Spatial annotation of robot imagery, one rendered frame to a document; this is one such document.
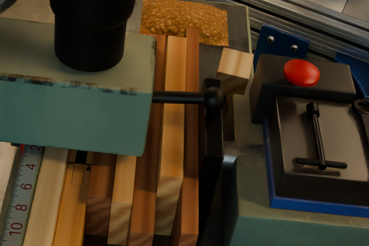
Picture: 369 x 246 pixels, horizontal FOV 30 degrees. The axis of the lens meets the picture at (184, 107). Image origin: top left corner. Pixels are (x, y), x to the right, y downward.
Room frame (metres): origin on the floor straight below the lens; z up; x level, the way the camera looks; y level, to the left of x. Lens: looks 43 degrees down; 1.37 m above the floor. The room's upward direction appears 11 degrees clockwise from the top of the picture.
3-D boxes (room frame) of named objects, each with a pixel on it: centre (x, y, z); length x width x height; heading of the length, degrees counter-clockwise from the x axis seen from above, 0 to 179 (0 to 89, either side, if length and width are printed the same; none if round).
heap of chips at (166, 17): (0.64, 0.02, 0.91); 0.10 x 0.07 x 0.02; 97
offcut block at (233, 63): (0.54, -0.04, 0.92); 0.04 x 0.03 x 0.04; 176
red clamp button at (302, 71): (0.44, -0.09, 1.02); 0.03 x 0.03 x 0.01
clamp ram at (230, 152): (0.40, -0.05, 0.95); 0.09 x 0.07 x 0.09; 7
